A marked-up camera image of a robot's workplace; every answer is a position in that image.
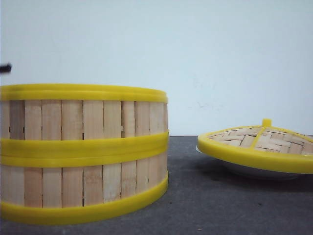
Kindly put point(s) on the woven bamboo steamer lid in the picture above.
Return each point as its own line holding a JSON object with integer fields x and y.
{"x": 263, "y": 147}

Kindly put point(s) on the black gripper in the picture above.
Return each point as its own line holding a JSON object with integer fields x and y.
{"x": 5, "y": 68}

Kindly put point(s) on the white plate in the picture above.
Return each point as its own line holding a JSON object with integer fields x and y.
{"x": 244, "y": 171}

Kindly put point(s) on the bamboo steamer drawer with buns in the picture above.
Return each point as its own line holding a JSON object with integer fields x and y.
{"x": 63, "y": 122}

